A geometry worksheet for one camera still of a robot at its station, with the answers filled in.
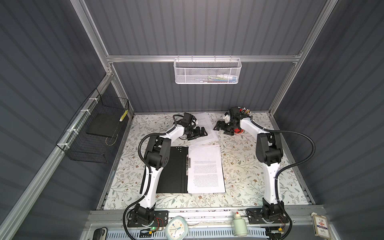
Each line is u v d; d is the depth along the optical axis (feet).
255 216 2.41
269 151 1.99
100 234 2.19
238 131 2.84
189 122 2.86
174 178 2.92
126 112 2.79
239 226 2.14
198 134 3.03
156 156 2.00
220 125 3.10
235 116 2.78
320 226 2.28
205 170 2.92
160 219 2.38
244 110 3.34
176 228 2.25
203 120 3.82
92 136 2.34
